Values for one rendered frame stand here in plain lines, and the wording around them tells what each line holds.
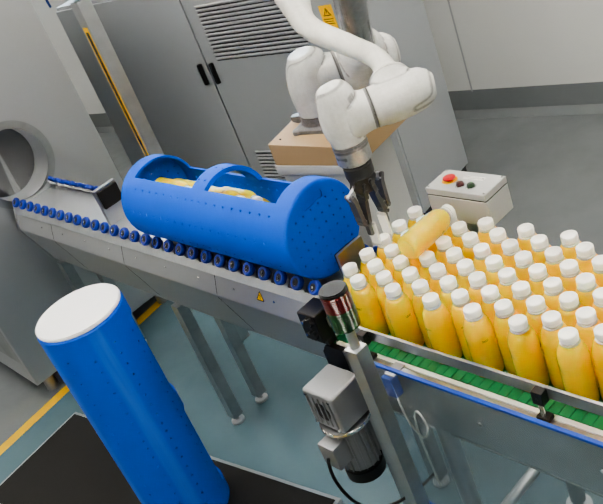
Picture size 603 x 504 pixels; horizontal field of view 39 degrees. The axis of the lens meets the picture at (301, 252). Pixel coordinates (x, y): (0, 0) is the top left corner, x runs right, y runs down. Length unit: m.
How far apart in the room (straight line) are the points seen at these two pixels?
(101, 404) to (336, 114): 1.20
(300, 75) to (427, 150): 1.57
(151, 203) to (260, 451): 1.16
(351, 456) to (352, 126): 0.86
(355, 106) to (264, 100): 2.51
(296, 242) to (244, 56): 2.29
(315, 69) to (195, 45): 1.84
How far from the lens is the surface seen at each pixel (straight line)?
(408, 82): 2.05
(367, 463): 2.31
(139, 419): 2.72
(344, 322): 1.76
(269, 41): 4.30
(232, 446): 3.52
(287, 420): 3.50
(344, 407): 2.16
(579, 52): 5.02
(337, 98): 2.02
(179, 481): 2.89
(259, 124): 4.63
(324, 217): 2.33
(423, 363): 2.06
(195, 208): 2.57
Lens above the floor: 2.18
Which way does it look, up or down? 28 degrees down
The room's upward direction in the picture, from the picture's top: 22 degrees counter-clockwise
